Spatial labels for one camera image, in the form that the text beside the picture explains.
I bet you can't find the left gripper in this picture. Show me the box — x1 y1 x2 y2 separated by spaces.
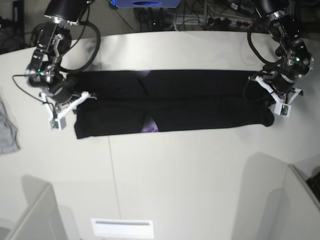
243 24 315 108

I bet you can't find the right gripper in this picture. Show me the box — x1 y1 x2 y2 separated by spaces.
25 22 98 110

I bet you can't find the black T-shirt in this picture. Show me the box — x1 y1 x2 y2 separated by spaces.
67 70 275 139

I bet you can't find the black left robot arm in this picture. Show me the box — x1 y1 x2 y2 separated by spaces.
247 0 315 111

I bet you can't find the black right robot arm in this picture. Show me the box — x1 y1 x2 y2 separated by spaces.
24 0 101 105

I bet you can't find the blue device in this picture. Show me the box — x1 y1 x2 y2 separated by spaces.
110 0 181 8

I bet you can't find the grey cloth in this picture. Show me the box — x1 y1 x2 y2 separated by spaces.
0 99 20 155

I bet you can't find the black keyboard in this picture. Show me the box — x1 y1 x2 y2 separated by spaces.
306 172 320 201

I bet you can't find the grey partition panel right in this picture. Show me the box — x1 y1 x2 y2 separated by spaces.
256 165 320 240

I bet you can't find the grey partition panel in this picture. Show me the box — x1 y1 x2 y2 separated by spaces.
256 165 320 240
0 175 81 240

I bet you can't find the white paper label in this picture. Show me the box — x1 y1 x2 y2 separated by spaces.
91 218 155 239

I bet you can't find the grey partition panel left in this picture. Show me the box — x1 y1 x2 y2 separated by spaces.
0 175 81 240

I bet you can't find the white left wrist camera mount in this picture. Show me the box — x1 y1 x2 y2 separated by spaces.
254 76 304 118

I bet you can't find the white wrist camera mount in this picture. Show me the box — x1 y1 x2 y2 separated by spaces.
254 76 304 118
40 92 83 131

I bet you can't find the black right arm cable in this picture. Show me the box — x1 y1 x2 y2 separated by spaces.
58 21 102 75

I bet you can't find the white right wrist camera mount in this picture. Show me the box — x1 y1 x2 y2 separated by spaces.
40 92 83 131

